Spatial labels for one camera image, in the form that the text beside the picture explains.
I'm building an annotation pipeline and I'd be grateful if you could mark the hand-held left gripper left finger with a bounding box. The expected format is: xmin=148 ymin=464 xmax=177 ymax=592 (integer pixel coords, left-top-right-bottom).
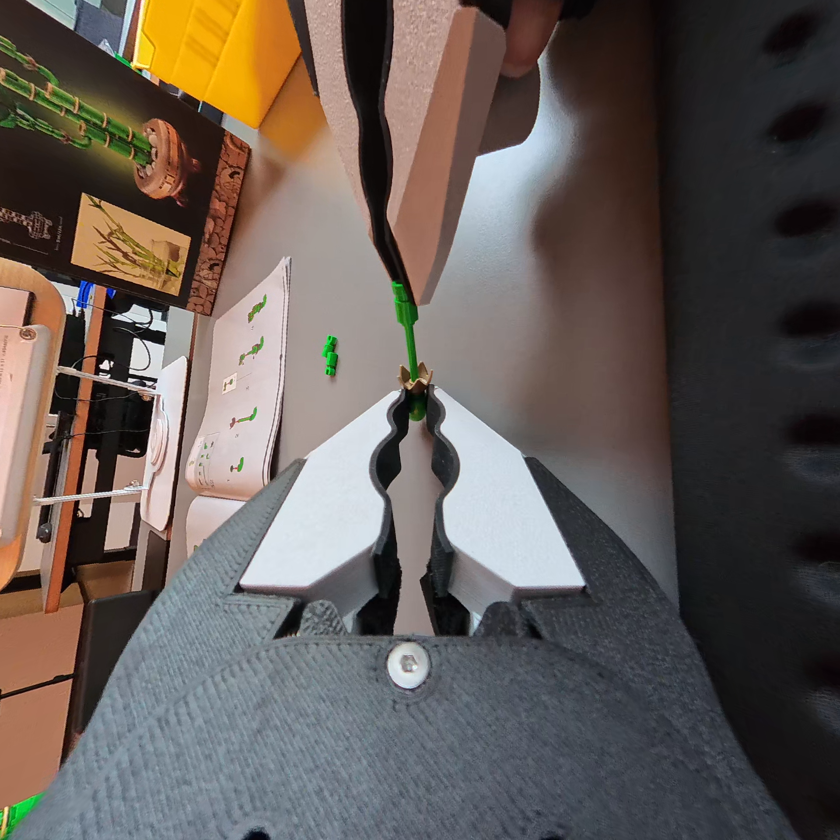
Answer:
xmin=239 ymin=387 xmax=403 ymax=634

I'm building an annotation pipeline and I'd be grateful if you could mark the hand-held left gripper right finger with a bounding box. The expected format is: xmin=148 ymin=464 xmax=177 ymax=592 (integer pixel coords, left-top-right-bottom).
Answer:
xmin=425 ymin=386 xmax=587 ymax=634

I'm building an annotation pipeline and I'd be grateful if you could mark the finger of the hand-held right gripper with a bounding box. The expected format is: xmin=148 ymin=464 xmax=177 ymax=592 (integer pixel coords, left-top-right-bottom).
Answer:
xmin=287 ymin=0 xmax=395 ymax=280
xmin=367 ymin=0 xmax=510 ymax=309

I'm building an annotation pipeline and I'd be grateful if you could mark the green lego bamboo stem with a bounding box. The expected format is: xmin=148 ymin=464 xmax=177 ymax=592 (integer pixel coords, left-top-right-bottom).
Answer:
xmin=391 ymin=280 xmax=435 ymax=422

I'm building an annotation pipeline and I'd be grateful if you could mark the white lego instruction booklet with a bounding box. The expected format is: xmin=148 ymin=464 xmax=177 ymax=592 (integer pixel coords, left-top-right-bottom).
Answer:
xmin=185 ymin=256 xmax=292 ymax=560

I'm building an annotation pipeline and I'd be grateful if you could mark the dark lego set box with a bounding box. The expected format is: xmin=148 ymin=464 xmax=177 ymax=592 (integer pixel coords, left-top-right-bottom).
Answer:
xmin=0 ymin=0 xmax=252 ymax=318

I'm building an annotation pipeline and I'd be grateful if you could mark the green lego bamboo assembly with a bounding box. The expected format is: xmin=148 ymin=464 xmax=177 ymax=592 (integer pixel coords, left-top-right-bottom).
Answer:
xmin=0 ymin=791 xmax=48 ymax=833

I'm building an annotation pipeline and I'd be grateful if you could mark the person's right hand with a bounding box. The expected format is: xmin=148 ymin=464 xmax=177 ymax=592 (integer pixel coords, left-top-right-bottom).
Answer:
xmin=504 ymin=0 xmax=560 ymax=80

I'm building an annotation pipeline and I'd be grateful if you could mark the yellow plastic bin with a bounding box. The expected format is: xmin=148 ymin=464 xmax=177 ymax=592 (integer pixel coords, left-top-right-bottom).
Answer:
xmin=131 ymin=0 xmax=304 ymax=130

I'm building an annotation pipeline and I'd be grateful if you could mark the white rounded device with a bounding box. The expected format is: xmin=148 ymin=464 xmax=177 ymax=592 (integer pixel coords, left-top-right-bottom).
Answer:
xmin=140 ymin=356 xmax=193 ymax=543

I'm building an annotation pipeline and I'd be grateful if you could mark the black box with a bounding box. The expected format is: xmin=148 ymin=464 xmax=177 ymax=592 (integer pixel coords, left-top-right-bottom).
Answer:
xmin=67 ymin=589 xmax=164 ymax=737

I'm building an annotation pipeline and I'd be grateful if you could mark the wooden plank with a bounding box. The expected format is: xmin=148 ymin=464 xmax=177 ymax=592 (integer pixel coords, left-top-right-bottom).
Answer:
xmin=41 ymin=282 xmax=107 ymax=615

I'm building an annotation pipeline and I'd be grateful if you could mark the black perforated chair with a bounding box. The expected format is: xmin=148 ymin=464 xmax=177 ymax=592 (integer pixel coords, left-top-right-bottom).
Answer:
xmin=656 ymin=0 xmax=840 ymax=840

